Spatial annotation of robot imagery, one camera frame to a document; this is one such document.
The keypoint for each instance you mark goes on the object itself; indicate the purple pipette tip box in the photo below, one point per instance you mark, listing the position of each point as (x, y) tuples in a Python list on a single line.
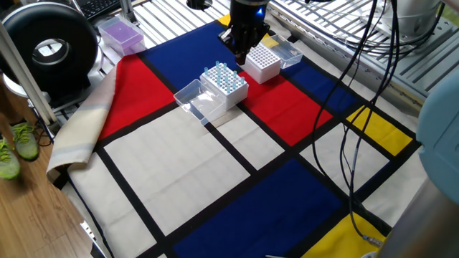
[(122, 36)]

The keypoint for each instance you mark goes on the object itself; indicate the grey aluminium table rail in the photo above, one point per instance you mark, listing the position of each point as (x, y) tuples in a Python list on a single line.
[(315, 37)]

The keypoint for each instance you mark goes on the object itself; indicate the green sneaker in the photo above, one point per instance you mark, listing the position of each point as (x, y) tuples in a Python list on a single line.
[(8, 165), (25, 143)]

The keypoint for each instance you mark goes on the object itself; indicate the aluminium frame post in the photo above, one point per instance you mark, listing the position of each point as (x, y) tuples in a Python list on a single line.
[(127, 10), (25, 79)]

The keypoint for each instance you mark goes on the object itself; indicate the white table edge bracket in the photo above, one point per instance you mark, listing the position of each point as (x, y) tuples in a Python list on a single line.
[(88, 232)]

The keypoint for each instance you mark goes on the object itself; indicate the black computer keyboard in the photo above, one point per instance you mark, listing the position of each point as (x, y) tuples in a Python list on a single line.
[(97, 7)]

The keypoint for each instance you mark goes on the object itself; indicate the white pipette tip box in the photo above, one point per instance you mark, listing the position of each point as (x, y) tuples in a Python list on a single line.
[(263, 73), (236, 98)]

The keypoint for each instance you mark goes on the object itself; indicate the black round cap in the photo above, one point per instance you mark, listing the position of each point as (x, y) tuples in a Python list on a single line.
[(199, 3)]

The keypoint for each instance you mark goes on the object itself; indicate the Mondrian pattern colour-block tablecloth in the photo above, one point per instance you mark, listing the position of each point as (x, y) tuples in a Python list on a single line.
[(179, 168)]

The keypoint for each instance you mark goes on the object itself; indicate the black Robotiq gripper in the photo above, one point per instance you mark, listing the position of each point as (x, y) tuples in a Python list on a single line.
[(249, 21)]

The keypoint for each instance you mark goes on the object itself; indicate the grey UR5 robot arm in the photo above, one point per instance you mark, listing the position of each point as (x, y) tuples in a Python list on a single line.
[(441, 136)]

